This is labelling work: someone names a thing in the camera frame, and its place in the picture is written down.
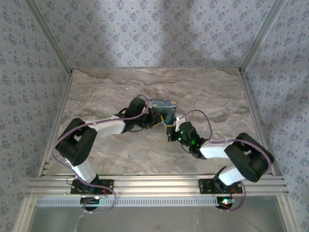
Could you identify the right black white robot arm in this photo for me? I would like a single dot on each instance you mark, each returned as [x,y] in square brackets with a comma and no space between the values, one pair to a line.
[246,157]

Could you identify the aluminium frame post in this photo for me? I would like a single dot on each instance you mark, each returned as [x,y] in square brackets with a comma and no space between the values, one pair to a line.
[262,36]
[49,36]

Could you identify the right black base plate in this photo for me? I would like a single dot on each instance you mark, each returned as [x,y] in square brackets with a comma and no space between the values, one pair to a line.
[206,186]

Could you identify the aluminium mounting rail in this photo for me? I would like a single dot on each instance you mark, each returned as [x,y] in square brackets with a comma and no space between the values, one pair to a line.
[154,184]

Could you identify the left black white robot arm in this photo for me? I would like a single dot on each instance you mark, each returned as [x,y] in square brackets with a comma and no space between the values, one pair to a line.
[79,145]

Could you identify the starry night tin box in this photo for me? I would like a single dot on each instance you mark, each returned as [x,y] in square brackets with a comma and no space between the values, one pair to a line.
[164,107]

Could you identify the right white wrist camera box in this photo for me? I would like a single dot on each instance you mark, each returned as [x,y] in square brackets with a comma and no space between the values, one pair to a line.
[180,120]

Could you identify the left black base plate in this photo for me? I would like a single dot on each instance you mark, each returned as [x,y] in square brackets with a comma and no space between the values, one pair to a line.
[107,187]

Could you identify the aluminium table side rail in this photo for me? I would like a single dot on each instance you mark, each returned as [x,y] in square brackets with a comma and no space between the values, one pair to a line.
[61,104]
[253,108]

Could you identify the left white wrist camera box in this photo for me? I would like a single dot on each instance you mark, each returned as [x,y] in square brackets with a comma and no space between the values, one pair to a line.
[145,110]

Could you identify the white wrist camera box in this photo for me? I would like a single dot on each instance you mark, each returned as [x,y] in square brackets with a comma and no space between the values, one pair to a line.
[180,120]
[145,110]

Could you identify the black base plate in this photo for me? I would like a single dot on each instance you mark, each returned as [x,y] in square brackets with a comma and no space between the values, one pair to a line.
[206,186]
[107,187]

